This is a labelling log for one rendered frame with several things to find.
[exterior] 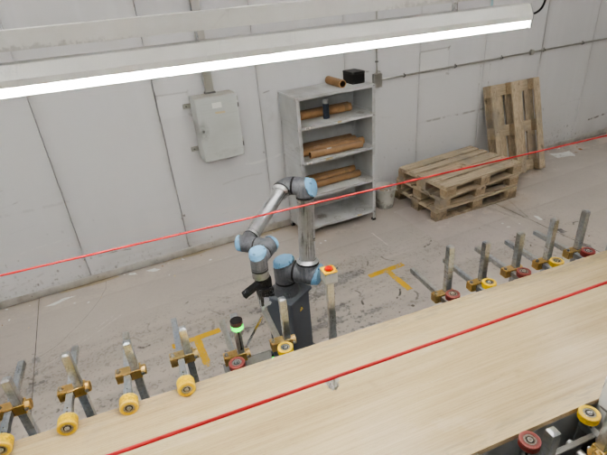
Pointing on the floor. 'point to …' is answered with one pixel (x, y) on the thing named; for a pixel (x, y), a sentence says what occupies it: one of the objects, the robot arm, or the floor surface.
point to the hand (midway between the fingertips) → (261, 308)
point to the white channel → (300, 9)
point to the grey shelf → (300, 134)
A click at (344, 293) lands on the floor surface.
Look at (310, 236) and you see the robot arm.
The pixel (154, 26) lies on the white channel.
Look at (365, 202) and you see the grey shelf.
